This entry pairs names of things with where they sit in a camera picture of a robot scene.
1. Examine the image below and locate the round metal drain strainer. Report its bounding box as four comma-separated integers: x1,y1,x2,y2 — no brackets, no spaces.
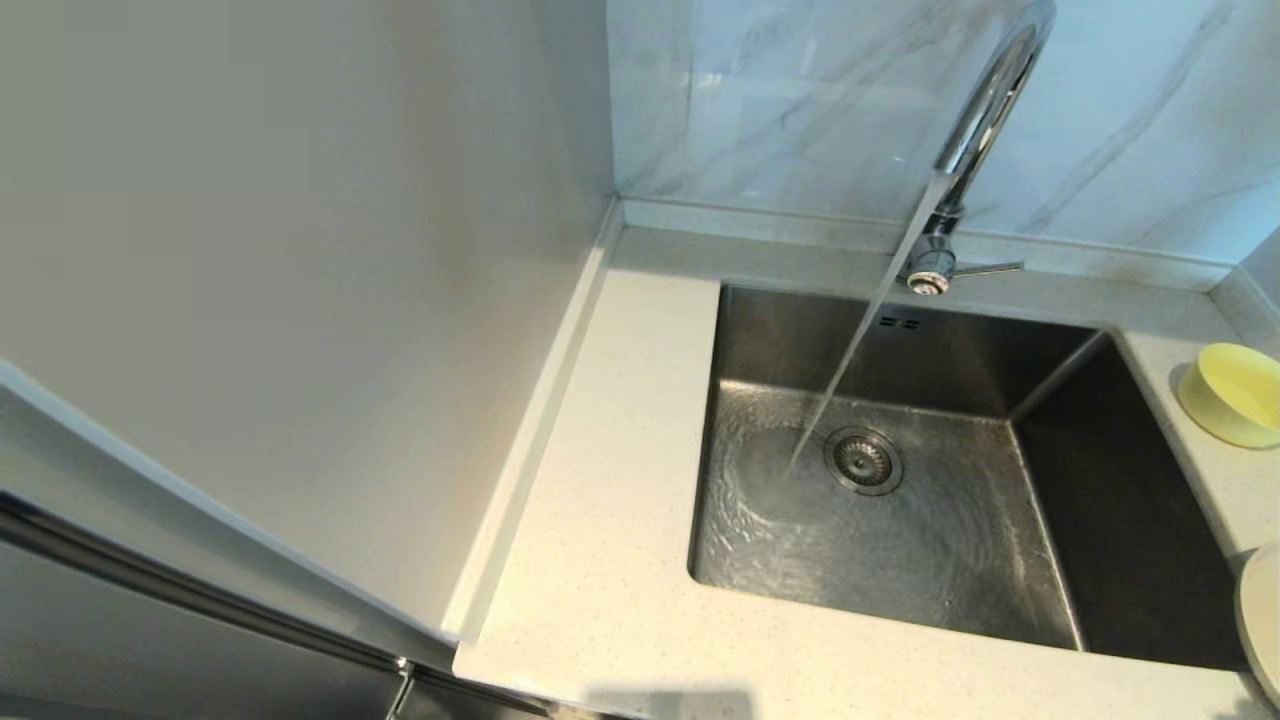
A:
823,427,905,497

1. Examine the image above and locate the tall glossy grey cabinet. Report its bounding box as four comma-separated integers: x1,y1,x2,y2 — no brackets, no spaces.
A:
0,0,621,720

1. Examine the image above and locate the yellow plastic bowl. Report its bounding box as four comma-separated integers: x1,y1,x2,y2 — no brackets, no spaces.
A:
1177,343,1280,449

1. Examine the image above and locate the white round plate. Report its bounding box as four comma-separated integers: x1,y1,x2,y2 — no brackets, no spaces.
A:
1235,543,1280,706

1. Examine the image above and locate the stainless steel sink basin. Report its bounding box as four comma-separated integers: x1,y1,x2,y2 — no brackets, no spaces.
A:
688,280,1251,673

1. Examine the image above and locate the chrome gooseneck kitchen faucet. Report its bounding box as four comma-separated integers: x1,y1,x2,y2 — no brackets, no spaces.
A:
905,0,1058,298

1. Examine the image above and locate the long metal cabinet handle rail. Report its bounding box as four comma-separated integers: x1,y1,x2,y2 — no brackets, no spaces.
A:
0,488,561,720

